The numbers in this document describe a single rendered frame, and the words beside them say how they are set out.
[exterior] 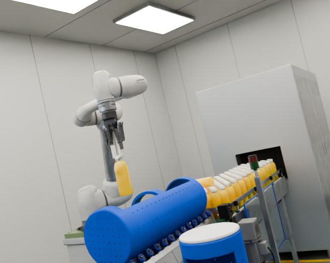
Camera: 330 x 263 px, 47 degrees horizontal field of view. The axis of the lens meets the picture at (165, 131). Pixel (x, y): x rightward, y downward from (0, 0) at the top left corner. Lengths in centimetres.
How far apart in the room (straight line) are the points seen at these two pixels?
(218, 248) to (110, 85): 93
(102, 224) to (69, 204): 358
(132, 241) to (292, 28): 545
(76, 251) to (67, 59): 381
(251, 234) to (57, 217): 323
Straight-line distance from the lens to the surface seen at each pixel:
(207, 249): 165
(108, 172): 264
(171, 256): 209
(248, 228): 260
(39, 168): 519
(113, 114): 192
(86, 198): 264
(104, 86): 192
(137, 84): 198
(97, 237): 189
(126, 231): 178
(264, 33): 687
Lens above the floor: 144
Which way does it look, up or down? 3 degrees up
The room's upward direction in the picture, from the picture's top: 13 degrees counter-clockwise
